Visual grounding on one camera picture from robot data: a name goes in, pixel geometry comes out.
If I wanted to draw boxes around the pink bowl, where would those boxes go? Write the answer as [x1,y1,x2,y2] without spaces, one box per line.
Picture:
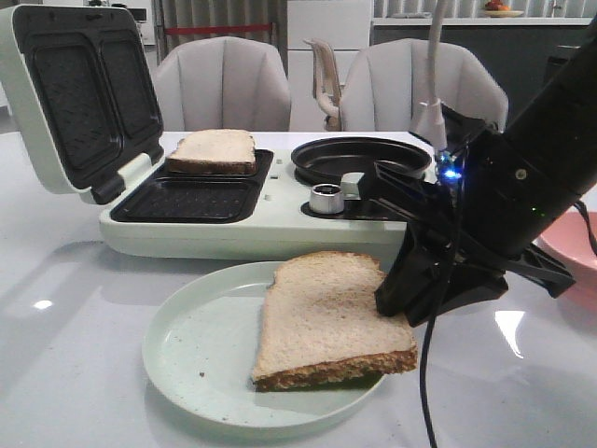
[537,211,596,313]

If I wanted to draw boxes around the black cable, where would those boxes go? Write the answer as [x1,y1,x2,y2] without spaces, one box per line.
[419,195,461,448]

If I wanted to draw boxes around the black round frying pan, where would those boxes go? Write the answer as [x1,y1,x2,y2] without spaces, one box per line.
[291,136,431,185]

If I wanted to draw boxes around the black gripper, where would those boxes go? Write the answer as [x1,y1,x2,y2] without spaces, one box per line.
[359,105,576,326]

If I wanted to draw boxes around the fruit plate on counter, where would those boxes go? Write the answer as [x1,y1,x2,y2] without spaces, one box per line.
[481,0,524,19]

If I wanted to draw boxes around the bread slice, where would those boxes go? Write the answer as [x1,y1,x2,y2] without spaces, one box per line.
[252,251,418,391]
[166,129,257,175]

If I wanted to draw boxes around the left grey upholstered chair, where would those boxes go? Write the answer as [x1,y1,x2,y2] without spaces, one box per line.
[153,36,291,132]

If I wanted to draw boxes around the white cable with connector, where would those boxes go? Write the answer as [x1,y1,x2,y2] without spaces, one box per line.
[410,0,451,150]

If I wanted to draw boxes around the grey counter with white top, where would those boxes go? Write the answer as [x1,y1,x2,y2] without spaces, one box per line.
[370,17,597,132]

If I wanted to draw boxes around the left silver control knob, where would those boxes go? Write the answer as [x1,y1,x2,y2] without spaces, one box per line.
[309,184,344,215]

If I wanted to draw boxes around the mint green breakfast maker base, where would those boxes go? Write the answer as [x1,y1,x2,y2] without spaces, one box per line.
[100,148,406,260]

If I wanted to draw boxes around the grey upholstered chair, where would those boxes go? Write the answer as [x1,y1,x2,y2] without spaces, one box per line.
[339,38,508,132]
[153,36,291,132]

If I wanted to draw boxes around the beige office chair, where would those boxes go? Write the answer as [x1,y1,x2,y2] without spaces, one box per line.
[303,38,342,132]

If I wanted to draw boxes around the mint green round plate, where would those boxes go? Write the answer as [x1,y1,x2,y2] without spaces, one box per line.
[142,261,383,439]

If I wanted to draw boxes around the right grey upholstered chair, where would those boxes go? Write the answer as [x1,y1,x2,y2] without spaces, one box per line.
[339,38,508,132]

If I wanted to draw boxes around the red barrier tape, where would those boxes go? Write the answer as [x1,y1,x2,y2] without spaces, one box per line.
[164,22,274,35]

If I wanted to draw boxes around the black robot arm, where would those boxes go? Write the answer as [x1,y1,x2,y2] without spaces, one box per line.
[359,24,596,326]

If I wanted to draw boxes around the mint green breakfast maker lid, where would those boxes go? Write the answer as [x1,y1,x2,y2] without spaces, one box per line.
[1,4,164,204]

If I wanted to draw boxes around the white cabinet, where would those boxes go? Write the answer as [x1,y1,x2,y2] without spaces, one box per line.
[287,1,373,132]

